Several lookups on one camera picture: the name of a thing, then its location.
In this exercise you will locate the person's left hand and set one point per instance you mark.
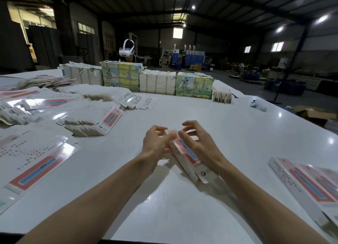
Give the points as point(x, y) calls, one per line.
point(156, 143)

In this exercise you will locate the person's right hand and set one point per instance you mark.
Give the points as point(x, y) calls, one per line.
point(203, 146)

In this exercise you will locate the white toothbrush carton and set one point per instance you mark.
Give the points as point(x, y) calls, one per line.
point(193, 159)

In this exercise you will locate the pile of carton blanks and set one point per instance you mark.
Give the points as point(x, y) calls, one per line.
point(45, 130)

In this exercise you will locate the person's right forearm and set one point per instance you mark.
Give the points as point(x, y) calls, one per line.
point(272, 209)

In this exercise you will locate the person's left forearm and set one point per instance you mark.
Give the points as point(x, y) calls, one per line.
point(87, 207)

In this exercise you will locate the small beige card stack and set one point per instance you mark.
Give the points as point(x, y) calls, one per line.
point(222, 96)

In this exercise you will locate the small black tool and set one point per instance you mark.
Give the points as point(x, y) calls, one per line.
point(234, 93)

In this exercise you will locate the row of white cartons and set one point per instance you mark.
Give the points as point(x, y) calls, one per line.
point(81, 74)
point(158, 82)

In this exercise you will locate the green printed carton bundle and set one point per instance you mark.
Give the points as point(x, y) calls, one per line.
point(194, 84)

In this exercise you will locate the small white object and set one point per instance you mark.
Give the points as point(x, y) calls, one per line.
point(258, 104)

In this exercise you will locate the green yellow carton bundle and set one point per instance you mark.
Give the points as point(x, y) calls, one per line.
point(121, 75)

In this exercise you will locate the blue machine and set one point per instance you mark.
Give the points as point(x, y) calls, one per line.
point(194, 57)

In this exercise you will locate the white headset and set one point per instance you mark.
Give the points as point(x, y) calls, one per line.
point(126, 48)

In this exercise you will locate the blue bins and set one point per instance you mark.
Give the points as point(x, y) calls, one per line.
point(285, 86)

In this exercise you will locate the black floor stand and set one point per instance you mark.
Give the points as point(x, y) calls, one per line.
point(288, 74)

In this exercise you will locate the square bright window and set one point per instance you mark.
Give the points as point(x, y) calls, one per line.
point(177, 33)

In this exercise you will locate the open cardboard box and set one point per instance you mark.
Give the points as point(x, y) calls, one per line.
point(316, 114)

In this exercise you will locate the grey crate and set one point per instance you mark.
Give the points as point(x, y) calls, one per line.
point(71, 59)

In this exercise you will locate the white plastic bags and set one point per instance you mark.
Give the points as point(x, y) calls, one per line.
point(332, 126)

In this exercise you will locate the pile of grey flat sheets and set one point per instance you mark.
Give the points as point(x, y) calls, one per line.
point(37, 82)

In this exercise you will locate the dark grey cabinet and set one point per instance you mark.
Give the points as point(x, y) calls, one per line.
point(43, 46)

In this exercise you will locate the small wall window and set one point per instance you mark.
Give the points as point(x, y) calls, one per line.
point(247, 49)

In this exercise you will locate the double wall window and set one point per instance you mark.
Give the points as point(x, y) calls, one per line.
point(277, 46)

